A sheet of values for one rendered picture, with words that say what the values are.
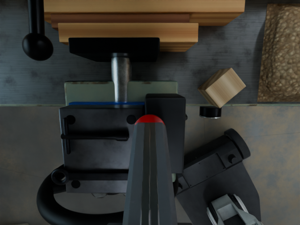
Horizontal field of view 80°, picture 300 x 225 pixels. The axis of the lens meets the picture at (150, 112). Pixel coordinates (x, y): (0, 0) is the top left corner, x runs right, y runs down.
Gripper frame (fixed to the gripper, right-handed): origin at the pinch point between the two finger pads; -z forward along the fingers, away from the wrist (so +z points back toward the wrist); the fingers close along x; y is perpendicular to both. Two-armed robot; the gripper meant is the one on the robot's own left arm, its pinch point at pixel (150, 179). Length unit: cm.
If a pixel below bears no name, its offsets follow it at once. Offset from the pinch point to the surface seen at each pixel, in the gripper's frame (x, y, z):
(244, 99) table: 14.8, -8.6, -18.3
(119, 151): -3.2, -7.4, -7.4
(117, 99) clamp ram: -4.0, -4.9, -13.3
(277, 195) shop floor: 92, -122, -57
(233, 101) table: 13.1, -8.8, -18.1
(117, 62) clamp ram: -3.8, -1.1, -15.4
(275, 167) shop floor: 88, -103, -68
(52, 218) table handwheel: -14.9, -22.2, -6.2
